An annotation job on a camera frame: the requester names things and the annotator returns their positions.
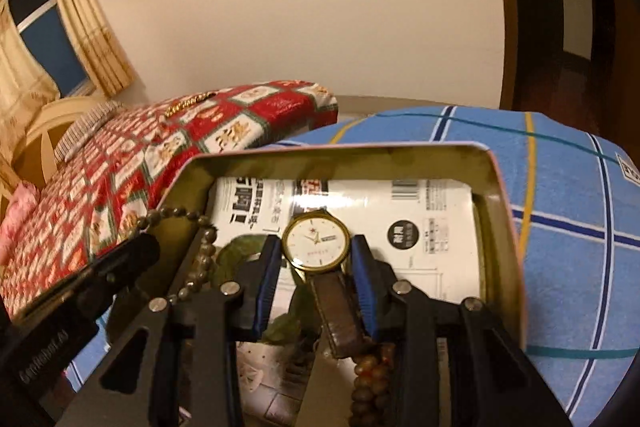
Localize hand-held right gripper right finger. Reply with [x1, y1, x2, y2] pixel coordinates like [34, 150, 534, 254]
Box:
[350, 234, 576, 427]

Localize brown wooden door frame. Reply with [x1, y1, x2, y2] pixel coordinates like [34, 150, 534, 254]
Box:
[482, 0, 568, 111]

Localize red patterned bed sheet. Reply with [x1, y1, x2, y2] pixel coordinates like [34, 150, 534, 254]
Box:
[0, 79, 340, 323]

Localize wide beige curtain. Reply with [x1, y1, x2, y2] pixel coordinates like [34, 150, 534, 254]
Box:
[0, 0, 62, 130]

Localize blue plaid cloth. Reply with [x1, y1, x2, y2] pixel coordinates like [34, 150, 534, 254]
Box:
[65, 106, 640, 427]

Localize brown bead bracelet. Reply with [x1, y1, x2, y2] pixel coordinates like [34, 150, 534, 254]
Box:
[349, 341, 402, 427]

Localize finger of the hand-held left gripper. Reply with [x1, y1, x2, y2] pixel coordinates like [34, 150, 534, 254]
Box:
[10, 234, 162, 324]

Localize narrow beige curtain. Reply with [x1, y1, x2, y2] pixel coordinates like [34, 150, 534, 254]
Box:
[46, 0, 135, 98]

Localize golden bead bracelet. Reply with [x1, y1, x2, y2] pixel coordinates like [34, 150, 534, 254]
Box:
[165, 92, 214, 118]

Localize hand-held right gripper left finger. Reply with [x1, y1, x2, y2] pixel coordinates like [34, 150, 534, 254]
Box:
[62, 236, 283, 427]

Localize beaded jewellery pile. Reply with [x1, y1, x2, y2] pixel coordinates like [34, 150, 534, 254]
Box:
[207, 177, 484, 427]

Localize gold wristwatch with brown strap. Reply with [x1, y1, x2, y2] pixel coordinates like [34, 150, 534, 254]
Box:
[281, 208, 368, 359]

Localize pink pillow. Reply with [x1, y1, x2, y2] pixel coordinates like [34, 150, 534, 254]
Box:
[0, 184, 42, 269]

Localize pink metal tin box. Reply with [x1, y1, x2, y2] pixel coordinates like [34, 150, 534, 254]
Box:
[107, 141, 527, 427]

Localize dark bead string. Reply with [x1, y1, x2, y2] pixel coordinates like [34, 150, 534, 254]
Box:
[135, 206, 219, 304]

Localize window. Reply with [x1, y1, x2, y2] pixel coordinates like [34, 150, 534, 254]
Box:
[7, 0, 97, 98]

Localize cream wooden headboard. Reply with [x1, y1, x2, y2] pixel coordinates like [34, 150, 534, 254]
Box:
[0, 96, 108, 208]

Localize striped pillow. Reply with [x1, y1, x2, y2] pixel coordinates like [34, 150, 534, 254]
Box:
[54, 101, 126, 160]

